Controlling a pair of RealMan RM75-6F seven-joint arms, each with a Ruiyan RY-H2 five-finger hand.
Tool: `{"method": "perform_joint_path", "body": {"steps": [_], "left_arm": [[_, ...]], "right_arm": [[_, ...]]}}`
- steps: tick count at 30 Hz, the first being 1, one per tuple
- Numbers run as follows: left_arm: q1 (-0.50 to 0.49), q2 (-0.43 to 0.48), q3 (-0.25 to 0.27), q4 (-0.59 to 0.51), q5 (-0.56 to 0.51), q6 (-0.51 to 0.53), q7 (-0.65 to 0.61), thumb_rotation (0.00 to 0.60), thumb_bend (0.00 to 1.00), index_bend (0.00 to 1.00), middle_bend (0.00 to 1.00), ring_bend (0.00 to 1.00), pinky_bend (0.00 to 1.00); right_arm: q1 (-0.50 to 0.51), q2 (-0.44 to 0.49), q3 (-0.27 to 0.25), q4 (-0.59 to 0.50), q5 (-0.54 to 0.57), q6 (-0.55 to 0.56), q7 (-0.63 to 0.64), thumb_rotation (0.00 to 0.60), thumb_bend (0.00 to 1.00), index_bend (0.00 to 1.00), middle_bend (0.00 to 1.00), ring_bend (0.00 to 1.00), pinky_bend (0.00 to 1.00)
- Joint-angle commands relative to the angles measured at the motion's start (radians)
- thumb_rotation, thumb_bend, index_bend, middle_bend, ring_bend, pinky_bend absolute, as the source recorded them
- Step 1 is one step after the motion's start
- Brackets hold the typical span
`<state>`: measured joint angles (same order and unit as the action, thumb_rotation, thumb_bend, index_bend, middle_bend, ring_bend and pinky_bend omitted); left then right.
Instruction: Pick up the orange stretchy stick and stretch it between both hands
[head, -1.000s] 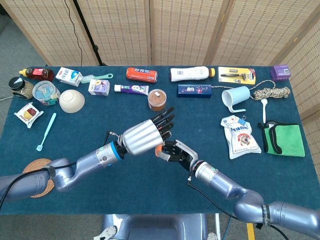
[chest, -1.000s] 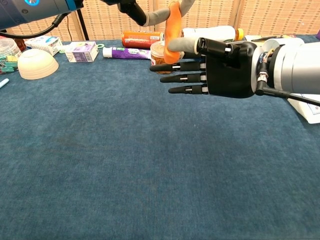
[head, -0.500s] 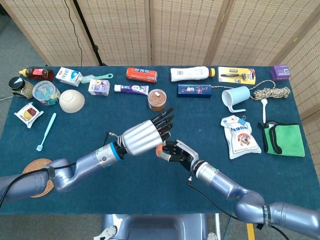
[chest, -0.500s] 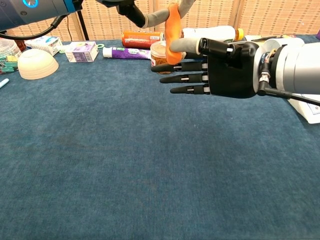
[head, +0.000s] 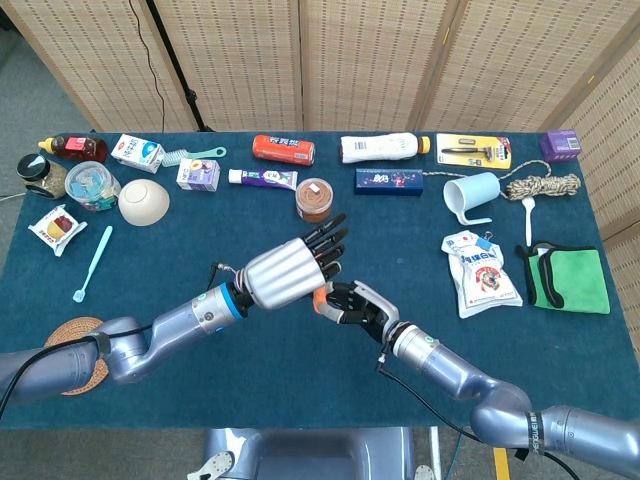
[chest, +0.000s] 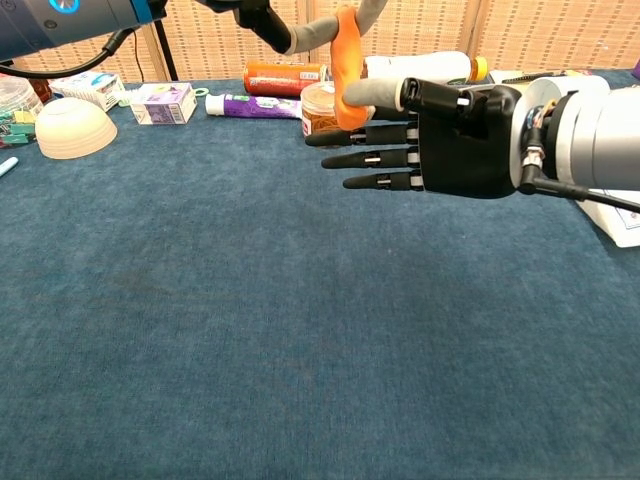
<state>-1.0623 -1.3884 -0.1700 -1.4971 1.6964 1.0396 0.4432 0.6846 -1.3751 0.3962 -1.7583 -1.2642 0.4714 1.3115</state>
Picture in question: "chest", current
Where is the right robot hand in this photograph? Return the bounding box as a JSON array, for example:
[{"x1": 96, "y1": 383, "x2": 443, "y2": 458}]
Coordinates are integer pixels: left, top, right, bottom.
[{"x1": 304, "y1": 75, "x2": 531, "y2": 200}]

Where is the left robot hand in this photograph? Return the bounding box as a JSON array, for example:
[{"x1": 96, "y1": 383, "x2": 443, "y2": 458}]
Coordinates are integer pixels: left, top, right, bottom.
[{"x1": 194, "y1": 0, "x2": 386, "y2": 55}]

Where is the orange toy carrot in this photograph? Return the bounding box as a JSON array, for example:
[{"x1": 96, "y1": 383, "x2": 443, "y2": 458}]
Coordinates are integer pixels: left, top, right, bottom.
[{"x1": 329, "y1": 4, "x2": 375, "y2": 131}]

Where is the orange drink can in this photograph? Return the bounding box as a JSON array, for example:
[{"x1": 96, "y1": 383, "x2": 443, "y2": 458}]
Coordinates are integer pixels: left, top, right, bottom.
[{"x1": 243, "y1": 60, "x2": 332, "y2": 98}]

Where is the yellow razor package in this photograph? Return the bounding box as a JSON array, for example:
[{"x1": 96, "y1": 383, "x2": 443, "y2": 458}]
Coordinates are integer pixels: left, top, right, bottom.
[{"x1": 488, "y1": 68, "x2": 591, "y2": 85}]

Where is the purple white toothpaste tube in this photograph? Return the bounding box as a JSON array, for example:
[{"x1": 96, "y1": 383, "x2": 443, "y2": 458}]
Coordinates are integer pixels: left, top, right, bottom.
[{"x1": 204, "y1": 93, "x2": 304, "y2": 121}]

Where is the white bottle yellow cap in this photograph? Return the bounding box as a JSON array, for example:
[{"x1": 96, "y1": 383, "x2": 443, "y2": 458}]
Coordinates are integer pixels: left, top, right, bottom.
[{"x1": 362, "y1": 51, "x2": 489, "y2": 84}]

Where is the clear jar of rubber bands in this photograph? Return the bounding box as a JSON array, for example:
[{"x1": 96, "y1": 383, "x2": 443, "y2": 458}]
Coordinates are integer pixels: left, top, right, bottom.
[{"x1": 300, "y1": 81, "x2": 346, "y2": 150}]

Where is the black stand pole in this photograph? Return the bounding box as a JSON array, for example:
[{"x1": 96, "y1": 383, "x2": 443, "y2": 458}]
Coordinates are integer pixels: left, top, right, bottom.
[{"x1": 154, "y1": 22, "x2": 180, "y2": 82}]

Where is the purple white milk carton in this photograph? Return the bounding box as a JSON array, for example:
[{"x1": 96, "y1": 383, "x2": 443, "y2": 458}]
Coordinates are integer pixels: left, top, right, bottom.
[{"x1": 129, "y1": 82, "x2": 199, "y2": 126}]

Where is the white printed bag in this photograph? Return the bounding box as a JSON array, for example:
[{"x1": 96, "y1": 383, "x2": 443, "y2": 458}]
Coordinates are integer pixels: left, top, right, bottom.
[{"x1": 574, "y1": 187, "x2": 640, "y2": 249}]

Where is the blue white milk carton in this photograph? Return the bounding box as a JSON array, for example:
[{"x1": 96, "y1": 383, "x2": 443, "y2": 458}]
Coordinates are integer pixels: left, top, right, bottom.
[{"x1": 48, "y1": 71, "x2": 127, "y2": 112}]

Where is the cream bowl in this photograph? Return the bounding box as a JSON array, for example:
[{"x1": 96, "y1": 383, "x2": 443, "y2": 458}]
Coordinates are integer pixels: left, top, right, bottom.
[{"x1": 34, "y1": 96, "x2": 119, "y2": 160}]

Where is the brown sauce bottle red label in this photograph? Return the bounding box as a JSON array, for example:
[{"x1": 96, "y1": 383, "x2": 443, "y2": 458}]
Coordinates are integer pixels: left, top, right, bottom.
[{"x1": 27, "y1": 77, "x2": 54, "y2": 104}]

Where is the clear jar of binder clips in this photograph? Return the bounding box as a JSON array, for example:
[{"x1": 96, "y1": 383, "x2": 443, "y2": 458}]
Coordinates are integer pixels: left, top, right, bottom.
[{"x1": 0, "y1": 74, "x2": 45, "y2": 149}]

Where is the dark blue tablecloth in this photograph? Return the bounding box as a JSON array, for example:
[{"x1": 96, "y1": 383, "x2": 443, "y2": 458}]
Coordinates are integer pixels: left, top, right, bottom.
[{"x1": 0, "y1": 69, "x2": 640, "y2": 480}]

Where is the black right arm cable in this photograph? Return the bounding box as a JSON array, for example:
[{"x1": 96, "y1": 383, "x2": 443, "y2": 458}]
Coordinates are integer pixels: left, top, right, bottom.
[{"x1": 519, "y1": 169, "x2": 640, "y2": 211}]

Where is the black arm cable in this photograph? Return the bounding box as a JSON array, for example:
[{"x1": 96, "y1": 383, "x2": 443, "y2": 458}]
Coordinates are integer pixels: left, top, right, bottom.
[
  {"x1": 519, "y1": 169, "x2": 640, "y2": 211},
  {"x1": 0, "y1": 27, "x2": 136, "y2": 79}
]

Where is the thin black hanging cable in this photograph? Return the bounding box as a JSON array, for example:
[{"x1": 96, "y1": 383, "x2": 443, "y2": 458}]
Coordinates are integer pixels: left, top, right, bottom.
[{"x1": 132, "y1": 39, "x2": 146, "y2": 84}]

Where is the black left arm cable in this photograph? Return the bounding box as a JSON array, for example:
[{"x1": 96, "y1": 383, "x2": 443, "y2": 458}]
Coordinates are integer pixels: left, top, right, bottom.
[{"x1": 0, "y1": 27, "x2": 136, "y2": 79}]

